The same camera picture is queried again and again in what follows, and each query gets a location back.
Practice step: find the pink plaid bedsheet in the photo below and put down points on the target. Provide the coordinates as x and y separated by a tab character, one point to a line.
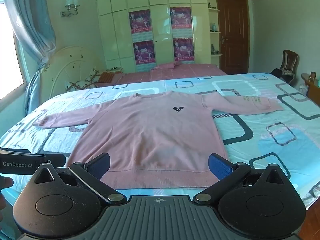
180	72

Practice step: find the wall sconce lamp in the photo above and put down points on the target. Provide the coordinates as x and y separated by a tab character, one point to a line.
71	8

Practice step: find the cream glossy wardrobe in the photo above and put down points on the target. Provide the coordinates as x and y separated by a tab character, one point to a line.
140	34

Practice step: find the lower left pink poster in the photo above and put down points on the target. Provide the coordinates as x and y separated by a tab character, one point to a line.
144	52

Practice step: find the orange striped pillow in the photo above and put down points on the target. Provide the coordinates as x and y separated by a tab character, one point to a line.
109	77

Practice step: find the brown wooden door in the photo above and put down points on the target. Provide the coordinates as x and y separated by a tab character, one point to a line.
234	36

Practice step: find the corner wall shelves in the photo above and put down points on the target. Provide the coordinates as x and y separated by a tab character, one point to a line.
214	33

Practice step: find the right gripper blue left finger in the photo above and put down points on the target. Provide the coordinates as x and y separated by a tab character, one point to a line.
90	174

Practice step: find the pink poster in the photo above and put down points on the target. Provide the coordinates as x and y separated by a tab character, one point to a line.
144	52
140	21
183	49
181	17

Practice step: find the blue satin curtain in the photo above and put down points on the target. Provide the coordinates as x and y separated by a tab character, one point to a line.
31	23

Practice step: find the cream round headboard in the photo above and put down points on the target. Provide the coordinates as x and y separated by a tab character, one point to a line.
70	64

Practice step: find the upper left pink poster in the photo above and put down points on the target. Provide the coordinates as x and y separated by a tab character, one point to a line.
140	21

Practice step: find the dark wooden chair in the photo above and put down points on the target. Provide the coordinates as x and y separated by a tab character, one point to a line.
288	68

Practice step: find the folded pink blanket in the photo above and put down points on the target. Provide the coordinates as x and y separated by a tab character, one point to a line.
167	66

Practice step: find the lower right pink poster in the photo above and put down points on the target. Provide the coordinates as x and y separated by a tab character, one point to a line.
183	49

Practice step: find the upper right pink poster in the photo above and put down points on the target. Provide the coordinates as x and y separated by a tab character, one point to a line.
181	17

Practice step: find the floral patterned pillow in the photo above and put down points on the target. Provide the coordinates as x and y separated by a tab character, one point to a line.
88	83

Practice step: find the pink sweatshirt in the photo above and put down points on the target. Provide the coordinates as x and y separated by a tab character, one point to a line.
158	140

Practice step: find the wooden side table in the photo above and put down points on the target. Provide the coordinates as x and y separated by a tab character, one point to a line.
313	86

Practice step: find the patterned light blue bedsheet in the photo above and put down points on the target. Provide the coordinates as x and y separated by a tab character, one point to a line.
289	138

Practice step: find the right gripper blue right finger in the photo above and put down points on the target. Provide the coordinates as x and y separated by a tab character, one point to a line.
229	175

